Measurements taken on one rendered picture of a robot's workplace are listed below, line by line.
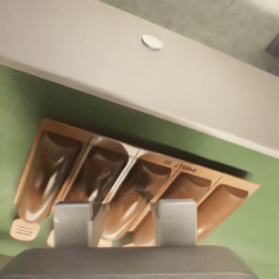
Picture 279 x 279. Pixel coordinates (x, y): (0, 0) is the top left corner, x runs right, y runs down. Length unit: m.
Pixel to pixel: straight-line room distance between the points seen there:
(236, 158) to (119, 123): 0.06
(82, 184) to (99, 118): 0.03
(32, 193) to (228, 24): 0.77
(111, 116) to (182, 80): 0.04
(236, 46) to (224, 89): 0.75
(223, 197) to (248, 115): 0.04
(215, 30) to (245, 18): 0.07
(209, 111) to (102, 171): 0.05
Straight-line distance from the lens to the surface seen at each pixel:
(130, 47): 0.17
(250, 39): 0.93
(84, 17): 0.17
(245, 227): 0.23
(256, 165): 0.19
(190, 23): 0.88
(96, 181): 0.16
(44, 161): 0.16
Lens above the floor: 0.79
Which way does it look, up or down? 47 degrees down
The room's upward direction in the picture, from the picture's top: 178 degrees counter-clockwise
